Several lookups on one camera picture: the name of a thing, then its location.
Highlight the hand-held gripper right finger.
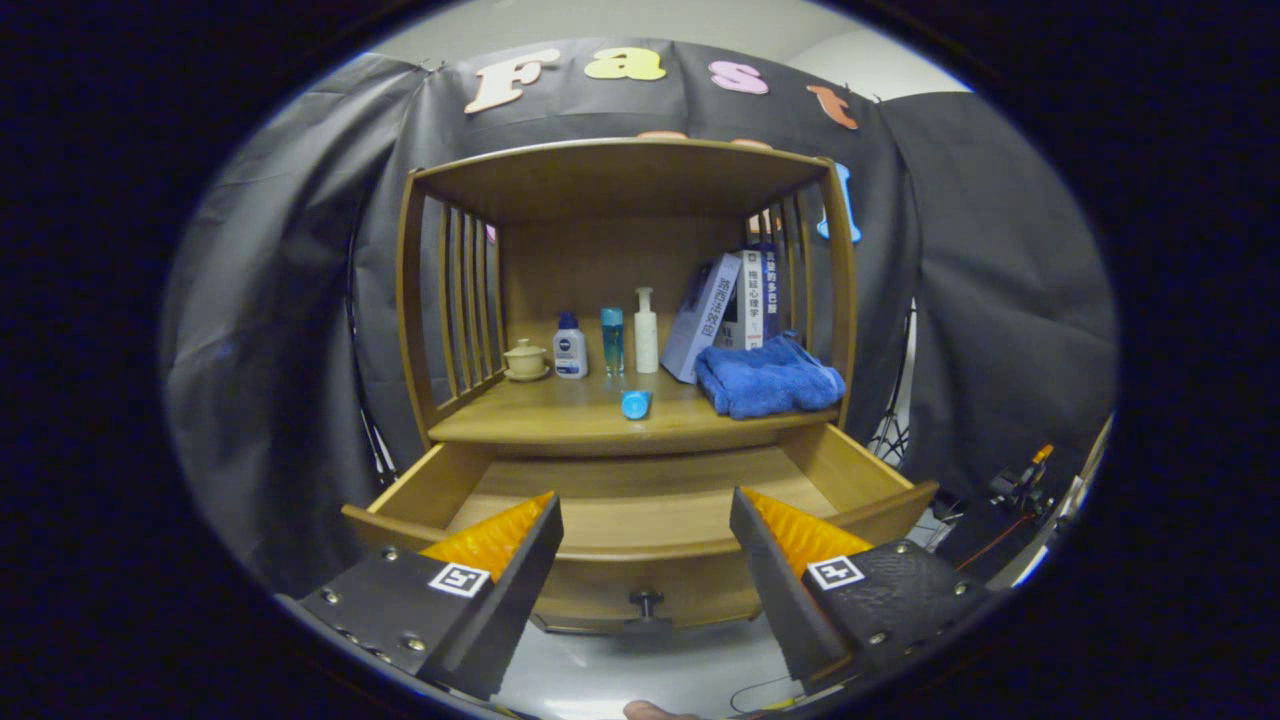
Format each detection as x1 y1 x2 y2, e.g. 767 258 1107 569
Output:
728 487 1001 698

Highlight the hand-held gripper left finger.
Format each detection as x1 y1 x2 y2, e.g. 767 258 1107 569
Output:
275 493 566 701

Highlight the wooden drawer with black knob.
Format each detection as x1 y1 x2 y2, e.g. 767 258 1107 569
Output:
342 423 941 633

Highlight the wooden countertop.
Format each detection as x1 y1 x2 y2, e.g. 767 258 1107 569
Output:
428 345 841 446

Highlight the wooden cabinet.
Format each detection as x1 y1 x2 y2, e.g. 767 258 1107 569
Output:
395 137 861 633

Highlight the black tripod stand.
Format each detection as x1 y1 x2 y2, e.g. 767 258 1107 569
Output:
868 300 916 471

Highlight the blue folded towel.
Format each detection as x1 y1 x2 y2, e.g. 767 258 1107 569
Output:
694 333 847 420

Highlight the beige lidded teacup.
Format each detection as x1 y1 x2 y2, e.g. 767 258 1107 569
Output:
503 338 551 382

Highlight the white bottle with blue cap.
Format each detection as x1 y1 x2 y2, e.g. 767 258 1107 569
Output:
553 311 590 380

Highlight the black clamp with orange tip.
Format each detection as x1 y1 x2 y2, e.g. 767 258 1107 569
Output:
990 445 1056 511

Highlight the leaning white purple book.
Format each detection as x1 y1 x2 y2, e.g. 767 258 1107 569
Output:
661 253 743 385

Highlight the white pump bottle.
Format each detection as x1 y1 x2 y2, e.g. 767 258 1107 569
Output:
634 288 660 375

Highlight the white spine book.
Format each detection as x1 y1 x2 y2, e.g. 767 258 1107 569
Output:
740 249 766 351

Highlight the dark blue spine book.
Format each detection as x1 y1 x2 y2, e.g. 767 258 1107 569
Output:
762 245 783 341

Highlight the pale board edge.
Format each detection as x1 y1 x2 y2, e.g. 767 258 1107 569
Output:
1005 415 1113 591

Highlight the black backdrop cloth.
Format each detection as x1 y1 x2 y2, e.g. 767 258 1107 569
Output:
160 38 1119 601

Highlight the white cable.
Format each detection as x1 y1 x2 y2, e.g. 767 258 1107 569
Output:
728 678 806 715

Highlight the red cable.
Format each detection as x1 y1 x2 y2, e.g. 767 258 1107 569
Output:
955 513 1033 573

